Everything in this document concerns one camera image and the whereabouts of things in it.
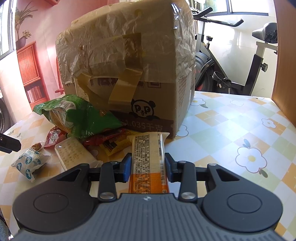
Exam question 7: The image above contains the yellow snack packet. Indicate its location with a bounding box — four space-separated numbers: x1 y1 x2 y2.
102 137 133 160

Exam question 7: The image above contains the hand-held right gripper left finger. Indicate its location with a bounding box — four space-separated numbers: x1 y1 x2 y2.
57 153 133 201

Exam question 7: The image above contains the printed wall backdrop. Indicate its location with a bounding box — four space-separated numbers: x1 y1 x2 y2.
14 0 68 112

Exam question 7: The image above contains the dark round wheel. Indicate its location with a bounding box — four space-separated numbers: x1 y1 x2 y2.
0 97 12 134

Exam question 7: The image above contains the small red snack packet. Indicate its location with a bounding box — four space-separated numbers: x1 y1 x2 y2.
44 127 68 148

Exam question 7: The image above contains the white wafer packet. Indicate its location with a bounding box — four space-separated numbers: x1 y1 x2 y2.
55 137 97 171

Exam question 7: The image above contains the floral checkered tablecloth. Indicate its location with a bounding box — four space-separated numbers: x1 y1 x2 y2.
0 90 296 237

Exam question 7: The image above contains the orange and white snack bar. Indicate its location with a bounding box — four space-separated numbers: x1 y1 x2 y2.
127 132 170 194

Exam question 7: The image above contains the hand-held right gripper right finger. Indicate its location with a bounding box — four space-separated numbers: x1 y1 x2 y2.
165 153 240 201

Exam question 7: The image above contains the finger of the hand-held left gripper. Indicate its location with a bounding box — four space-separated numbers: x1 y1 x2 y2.
0 133 21 153

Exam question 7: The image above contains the black exercise bike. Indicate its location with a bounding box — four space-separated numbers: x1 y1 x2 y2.
190 7 278 96

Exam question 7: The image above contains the blue patterned white candy packet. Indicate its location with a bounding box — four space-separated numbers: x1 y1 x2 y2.
11 148 51 183

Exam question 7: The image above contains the green snack packet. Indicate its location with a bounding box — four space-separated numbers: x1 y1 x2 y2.
33 95 124 139

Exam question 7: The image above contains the wooden board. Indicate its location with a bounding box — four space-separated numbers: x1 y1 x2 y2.
272 0 296 128

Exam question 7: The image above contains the plastic-lined cardboard box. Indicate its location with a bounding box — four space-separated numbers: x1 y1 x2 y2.
55 0 196 139

